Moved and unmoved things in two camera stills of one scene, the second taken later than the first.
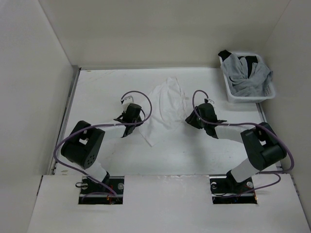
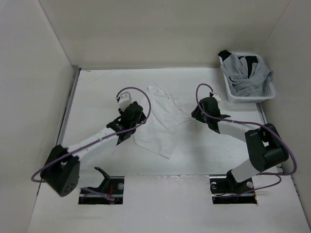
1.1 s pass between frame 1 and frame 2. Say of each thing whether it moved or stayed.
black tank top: stayed
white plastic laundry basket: stayed
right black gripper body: moved
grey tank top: stayed
